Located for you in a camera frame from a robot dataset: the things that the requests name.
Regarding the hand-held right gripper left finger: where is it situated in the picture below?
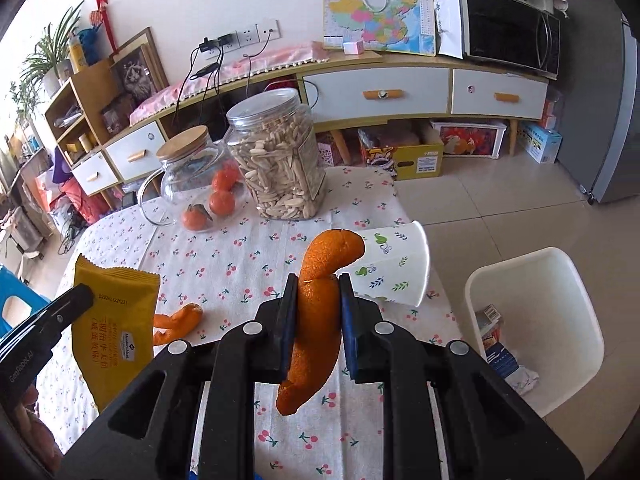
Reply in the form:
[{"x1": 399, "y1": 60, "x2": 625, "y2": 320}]
[{"x1": 57, "y1": 272, "x2": 301, "y2": 480}]

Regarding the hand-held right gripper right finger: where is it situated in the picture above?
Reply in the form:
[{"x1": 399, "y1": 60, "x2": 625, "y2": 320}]
[{"x1": 337, "y1": 272, "x2": 586, "y2": 480}]

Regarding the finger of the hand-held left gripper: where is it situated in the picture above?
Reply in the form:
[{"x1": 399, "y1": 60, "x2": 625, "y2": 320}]
[{"x1": 20, "y1": 285, "x2": 97, "y2": 358}]

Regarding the large orange peel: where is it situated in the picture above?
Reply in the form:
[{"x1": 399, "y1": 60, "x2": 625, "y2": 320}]
[{"x1": 275, "y1": 229, "x2": 364, "y2": 416}]

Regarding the yellow snack packet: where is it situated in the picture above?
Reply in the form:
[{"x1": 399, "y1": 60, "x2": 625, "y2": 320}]
[{"x1": 72, "y1": 254, "x2": 161, "y2": 411}]

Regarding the light blue milk carton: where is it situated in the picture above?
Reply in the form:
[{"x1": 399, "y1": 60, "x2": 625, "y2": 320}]
[{"x1": 474, "y1": 304, "x2": 502, "y2": 341}]

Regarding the blue biscuit box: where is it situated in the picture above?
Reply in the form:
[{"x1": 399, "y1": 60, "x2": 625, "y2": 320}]
[{"x1": 484, "y1": 340, "x2": 521, "y2": 377}]

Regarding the white paper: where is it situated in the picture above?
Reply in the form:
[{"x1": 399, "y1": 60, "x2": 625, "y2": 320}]
[{"x1": 507, "y1": 365, "x2": 540, "y2": 394}]

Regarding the white plastic trash bin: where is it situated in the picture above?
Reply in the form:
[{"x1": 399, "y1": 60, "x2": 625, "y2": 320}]
[{"x1": 464, "y1": 246, "x2": 606, "y2": 418}]

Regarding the person's left hand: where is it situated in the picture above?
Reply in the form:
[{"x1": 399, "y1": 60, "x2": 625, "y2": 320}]
[{"x1": 12, "y1": 392, "x2": 63, "y2": 466}]

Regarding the blue plastic stool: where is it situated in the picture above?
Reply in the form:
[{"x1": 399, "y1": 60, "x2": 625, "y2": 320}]
[{"x1": 0, "y1": 266, "x2": 52, "y2": 341}]

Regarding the printed paper cup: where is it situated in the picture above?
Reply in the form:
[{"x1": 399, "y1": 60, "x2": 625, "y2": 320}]
[{"x1": 350, "y1": 221, "x2": 431, "y2": 307}]

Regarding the small orange peel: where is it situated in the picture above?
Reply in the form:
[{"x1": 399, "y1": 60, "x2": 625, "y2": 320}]
[{"x1": 152, "y1": 302, "x2": 204, "y2": 346}]

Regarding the tangerine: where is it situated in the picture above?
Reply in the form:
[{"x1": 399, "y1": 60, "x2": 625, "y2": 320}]
[
  {"x1": 211, "y1": 166, "x2": 240, "y2": 192},
  {"x1": 181, "y1": 204, "x2": 213, "y2": 232},
  {"x1": 207, "y1": 190, "x2": 237, "y2": 217}
]

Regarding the plastic jar of sunflower seeds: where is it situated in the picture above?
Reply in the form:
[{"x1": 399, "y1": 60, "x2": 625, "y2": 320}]
[{"x1": 226, "y1": 88, "x2": 328, "y2": 222}]

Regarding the pink patterned box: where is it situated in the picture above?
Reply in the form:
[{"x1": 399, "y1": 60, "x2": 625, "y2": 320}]
[{"x1": 316, "y1": 132, "x2": 347, "y2": 167}]

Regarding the yellow cardboard box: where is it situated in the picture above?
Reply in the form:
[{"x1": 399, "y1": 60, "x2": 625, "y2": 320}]
[{"x1": 360, "y1": 130, "x2": 445, "y2": 181}]

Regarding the wooden shelf unit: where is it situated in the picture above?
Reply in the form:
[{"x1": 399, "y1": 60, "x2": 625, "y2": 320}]
[{"x1": 44, "y1": 57, "x2": 132, "y2": 171}]

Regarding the red picture box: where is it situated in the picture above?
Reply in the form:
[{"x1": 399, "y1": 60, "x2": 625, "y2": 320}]
[{"x1": 431, "y1": 120, "x2": 508, "y2": 160}]

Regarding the cat picture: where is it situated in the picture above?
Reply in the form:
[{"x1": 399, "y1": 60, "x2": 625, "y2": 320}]
[{"x1": 110, "y1": 45, "x2": 158, "y2": 107}]

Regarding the potted spider plant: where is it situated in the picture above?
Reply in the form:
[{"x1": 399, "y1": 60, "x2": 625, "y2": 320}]
[{"x1": 20, "y1": 2, "x2": 84, "y2": 99}]

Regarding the yellow bottle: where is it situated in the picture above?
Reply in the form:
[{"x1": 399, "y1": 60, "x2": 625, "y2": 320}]
[{"x1": 70, "y1": 35, "x2": 89, "y2": 74}]

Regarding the blue watering can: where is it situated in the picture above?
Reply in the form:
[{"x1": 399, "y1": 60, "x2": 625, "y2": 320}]
[{"x1": 78, "y1": 27, "x2": 104, "y2": 68}]

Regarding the pink cloth runner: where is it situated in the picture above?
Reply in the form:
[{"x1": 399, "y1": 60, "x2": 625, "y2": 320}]
[{"x1": 129, "y1": 42, "x2": 331, "y2": 127}]

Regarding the blue and white box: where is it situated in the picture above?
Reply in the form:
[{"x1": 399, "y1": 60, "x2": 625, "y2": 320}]
[{"x1": 517, "y1": 121, "x2": 563, "y2": 165}]

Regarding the long wooden cabinet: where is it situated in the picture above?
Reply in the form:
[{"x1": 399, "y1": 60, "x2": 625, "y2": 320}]
[{"x1": 70, "y1": 50, "x2": 551, "y2": 202}]

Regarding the red hanging decoration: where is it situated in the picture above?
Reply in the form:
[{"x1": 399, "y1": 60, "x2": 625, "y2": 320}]
[{"x1": 87, "y1": 0, "x2": 119, "y2": 56}]

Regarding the colourful map board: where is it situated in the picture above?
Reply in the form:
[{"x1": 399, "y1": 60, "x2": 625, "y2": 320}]
[{"x1": 322, "y1": 0, "x2": 437, "y2": 57}]

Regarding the white paper bag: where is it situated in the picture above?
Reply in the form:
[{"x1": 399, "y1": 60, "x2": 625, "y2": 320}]
[{"x1": 432, "y1": 0, "x2": 468, "y2": 58}]

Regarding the grey refrigerator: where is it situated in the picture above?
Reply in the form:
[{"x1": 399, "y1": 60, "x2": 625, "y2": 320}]
[{"x1": 557, "y1": 12, "x2": 640, "y2": 206}]

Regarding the black microwave oven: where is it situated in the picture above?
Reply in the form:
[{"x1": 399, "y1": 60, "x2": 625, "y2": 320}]
[{"x1": 460, "y1": 0, "x2": 561, "y2": 80}]

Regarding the white drawer wooden handle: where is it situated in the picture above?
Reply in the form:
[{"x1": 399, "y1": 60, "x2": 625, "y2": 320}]
[
  {"x1": 451, "y1": 69, "x2": 548, "y2": 120},
  {"x1": 302, "y1": 67, "x2": 451, "y2": 119},
  {"x1": 105, "y1": 122, "x2": 168, "y2": 182},
  {"x1": 72, "y1": 152, "x2": 121, "y2": 196}
]

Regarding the large wooden picture frame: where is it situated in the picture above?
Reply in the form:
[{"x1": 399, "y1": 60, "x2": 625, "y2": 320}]
[{"x1": 112, "y1": 27, "x2": 171, "y2": 92}]

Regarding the white wall socket strip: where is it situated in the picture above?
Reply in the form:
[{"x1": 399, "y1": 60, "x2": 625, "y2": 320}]
[{"x1": 220, "y1": 19, "x2": 281, "y2": 51}]

